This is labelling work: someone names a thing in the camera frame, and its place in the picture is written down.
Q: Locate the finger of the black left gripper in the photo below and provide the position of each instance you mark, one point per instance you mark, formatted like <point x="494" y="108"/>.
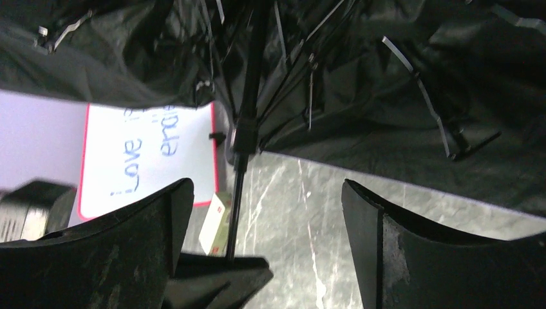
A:
<point x="210" y="282"/>

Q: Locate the small beige cardboard box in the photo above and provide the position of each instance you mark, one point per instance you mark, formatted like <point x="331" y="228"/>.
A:
<point x="215" y="229"/>

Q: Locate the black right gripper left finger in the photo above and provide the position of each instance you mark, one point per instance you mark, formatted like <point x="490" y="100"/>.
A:
<point x="122" y="259"/>

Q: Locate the black and lavender umbrella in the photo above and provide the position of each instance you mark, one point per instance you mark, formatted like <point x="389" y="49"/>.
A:
<point x="448" y="95"/>

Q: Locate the black whiteboard clip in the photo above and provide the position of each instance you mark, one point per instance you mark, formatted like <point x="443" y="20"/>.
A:
<point x="218" y="138"/>

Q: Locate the pink framed whiteboard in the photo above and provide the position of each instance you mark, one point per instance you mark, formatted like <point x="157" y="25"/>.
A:
<point x="129" y="154"/>

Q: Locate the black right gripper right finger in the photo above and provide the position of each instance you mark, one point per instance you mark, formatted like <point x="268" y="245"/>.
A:
<point x="405" y="260"/>

